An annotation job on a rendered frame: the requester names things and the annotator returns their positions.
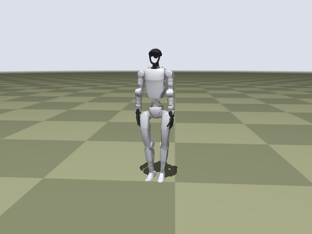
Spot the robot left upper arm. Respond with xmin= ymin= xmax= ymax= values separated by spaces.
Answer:
xmin=164 ymin=70 xmax=174 ymax=97

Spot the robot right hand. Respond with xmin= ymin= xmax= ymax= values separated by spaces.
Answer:
xmin=136 ymin=109 xmax=141 ymax=126

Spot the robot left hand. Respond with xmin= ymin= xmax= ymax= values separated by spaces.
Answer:
xmin=167 ymin=111 xmax=175 ymax=129

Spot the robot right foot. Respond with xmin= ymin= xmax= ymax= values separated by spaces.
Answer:
xmin=145 ymin=170 xmax=157 ymax=181

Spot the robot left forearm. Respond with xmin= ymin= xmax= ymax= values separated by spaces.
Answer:
xmin=168 ymin=91 xmax=175 ymax=115

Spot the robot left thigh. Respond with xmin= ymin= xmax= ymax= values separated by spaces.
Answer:
xmin=160 ymin=110 xmax=171 ymax=148

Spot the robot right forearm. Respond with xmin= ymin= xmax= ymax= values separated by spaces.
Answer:
xmin=135 ymin=95 xmax=142 ymax=112

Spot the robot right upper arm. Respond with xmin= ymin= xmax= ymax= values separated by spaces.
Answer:
xmin=135 ymin=70 xmax=145 ymax=96

